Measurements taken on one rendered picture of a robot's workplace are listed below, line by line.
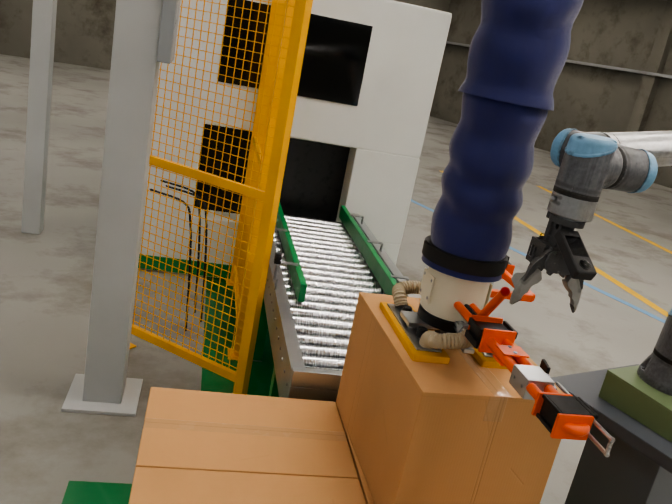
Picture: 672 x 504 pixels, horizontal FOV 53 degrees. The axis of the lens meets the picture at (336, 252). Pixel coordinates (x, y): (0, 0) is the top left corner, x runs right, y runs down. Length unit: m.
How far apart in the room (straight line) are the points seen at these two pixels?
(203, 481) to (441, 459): 0.61
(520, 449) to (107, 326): 1.81
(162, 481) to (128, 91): 1.47
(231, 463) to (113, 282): 1.20
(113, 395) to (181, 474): 1.30
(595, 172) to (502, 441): 0.70
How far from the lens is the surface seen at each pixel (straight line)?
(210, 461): 1.90
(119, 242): 2.81
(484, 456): 1.74
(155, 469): 1.86
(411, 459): 1.67
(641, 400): 2.26
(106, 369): 3.04
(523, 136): 1.69
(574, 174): 1.39
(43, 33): 4.91
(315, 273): 3.42
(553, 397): 1.37
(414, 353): 1.70
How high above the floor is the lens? 1.65
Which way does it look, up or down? 17 degrees down
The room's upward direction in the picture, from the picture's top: 11 degrees clockwise
